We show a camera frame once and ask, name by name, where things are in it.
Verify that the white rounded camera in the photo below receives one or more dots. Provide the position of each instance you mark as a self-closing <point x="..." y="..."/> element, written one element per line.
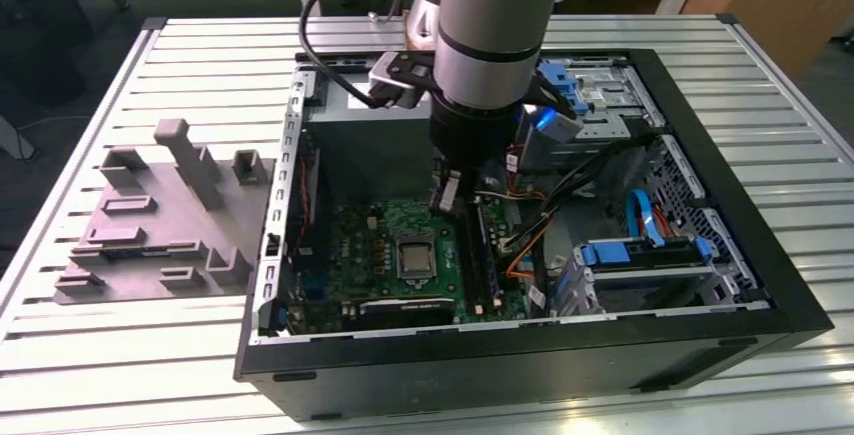
<point x="557" y="125"/>

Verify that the blue port connector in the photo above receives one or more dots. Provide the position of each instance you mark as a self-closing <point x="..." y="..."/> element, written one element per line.
<point x="280" y="317"/>

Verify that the black PC case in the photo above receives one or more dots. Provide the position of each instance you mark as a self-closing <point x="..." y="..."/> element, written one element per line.
<point x="467" y="380"/>

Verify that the silver drive cage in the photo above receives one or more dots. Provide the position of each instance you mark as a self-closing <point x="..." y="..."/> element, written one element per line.
<point x="654" y="271"/>
<point x="601" y="130"/>

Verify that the grey boxy camera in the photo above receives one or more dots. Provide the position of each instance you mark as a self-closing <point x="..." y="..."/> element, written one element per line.
<point x="400" y="80"/>

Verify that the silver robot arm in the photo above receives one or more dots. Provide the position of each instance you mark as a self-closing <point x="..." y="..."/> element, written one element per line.
<point x="494" y="5"/>

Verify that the grey power supply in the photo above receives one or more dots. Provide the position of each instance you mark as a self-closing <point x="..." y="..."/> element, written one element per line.
<point x="374" y="155"/>

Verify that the blue disk carrier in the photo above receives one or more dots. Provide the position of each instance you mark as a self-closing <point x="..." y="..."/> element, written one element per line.
<point x="557" y="82"/>
<point x="607" y="254"/>

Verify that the wooden cabinet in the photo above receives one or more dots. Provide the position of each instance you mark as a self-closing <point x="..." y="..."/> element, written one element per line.
<point x="787" y="5"/>

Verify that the black case fan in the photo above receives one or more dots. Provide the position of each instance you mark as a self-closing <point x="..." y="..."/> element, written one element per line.
<point x="322" y="235"/>

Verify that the green motherboard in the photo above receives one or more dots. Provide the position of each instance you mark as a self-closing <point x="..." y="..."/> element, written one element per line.
<point x="360" y="250"/>

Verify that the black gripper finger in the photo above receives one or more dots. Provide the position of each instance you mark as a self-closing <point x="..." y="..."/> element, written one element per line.
<point x="468" y="190"/>
<point x="446" y="195"/>

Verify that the white stand leg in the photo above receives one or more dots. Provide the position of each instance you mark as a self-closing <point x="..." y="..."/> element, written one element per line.
<point x="13" y="137"/>

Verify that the grey parts rack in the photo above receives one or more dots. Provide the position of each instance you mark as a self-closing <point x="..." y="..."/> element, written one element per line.
<point x="174" y="215"/>

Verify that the CPU socket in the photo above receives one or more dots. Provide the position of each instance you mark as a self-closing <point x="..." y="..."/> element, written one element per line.
<point x="416" y="281"/>

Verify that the black graphics card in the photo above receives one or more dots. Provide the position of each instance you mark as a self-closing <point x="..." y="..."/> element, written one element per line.
<point x="400" y="307"/>

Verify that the short blue expansion slot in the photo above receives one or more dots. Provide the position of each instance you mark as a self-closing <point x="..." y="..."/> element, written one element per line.
<point x="315" y="290"/>

